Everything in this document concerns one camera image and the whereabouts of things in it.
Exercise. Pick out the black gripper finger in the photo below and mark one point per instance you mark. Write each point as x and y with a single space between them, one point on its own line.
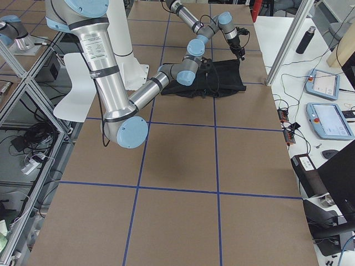
241 54

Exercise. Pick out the black monitor stand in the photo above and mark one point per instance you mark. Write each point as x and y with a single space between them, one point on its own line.
334 233

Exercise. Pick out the blue teach pendant far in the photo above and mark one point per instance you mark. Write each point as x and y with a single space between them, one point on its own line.
323 84

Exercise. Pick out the blue teach pendant near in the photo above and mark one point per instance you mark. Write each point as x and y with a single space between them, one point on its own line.
328 121

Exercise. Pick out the blue teach pendant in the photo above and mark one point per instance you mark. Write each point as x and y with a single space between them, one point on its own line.
323 84
328 121

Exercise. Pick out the aluminium frame post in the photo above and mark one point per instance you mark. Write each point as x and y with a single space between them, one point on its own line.
294 28

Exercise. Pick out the white central pedestal column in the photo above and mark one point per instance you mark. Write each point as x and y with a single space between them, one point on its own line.
133 73

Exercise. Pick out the black computer mouse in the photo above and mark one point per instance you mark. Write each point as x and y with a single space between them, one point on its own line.
327 154

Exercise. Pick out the black water bottle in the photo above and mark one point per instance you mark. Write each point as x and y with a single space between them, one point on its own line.
306 39

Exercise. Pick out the black box device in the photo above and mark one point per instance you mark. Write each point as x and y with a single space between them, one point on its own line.
308 175

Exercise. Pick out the orange terminal block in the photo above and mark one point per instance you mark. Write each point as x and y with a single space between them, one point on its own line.
287 127

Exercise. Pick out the white plastic chair shell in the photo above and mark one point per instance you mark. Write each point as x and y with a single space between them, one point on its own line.
76 104

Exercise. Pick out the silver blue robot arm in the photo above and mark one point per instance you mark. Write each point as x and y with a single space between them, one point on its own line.
99 26
205 31

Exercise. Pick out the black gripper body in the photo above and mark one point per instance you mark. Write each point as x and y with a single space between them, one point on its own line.
235 44

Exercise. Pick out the black printed t-shirt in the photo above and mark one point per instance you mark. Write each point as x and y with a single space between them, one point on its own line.
223 80

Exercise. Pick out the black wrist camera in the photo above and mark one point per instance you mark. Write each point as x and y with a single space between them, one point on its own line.
242 31
205 67

